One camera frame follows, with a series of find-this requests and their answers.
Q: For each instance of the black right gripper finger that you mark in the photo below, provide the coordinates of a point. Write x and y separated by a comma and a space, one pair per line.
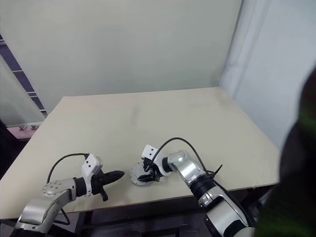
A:
145, 165
146, 178

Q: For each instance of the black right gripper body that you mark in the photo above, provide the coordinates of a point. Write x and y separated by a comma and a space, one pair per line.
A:
151, 168

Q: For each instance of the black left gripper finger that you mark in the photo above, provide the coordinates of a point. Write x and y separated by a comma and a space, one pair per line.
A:
116, 173
112, 180

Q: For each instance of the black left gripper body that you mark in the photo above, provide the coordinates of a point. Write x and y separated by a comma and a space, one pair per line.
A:
97, 183

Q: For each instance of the round silver motor stator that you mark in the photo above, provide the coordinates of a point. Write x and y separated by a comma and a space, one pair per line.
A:
134, 175

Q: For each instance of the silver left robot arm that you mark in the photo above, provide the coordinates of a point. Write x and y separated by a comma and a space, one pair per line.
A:
37, 209

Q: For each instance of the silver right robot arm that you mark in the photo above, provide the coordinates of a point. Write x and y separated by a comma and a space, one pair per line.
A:
190, 170

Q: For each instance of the small metal fitting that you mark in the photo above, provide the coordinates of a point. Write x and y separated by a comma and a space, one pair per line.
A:
34, 127
22, 128

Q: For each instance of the pink ledge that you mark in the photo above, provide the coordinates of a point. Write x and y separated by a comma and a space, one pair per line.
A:
24, 134

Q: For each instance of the dark blurry foreground shape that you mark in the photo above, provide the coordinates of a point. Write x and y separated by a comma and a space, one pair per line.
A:
293, 172

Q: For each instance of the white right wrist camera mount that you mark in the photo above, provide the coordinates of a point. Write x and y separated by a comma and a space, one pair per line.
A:
149, 151

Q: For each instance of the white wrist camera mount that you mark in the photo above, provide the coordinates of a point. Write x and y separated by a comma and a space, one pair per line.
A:
90, 164
149, 151

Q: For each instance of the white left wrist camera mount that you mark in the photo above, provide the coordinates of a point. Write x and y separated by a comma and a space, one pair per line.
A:
90, 164

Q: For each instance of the dark window frame strip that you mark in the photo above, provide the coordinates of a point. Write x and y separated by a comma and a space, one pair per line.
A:
22, 76

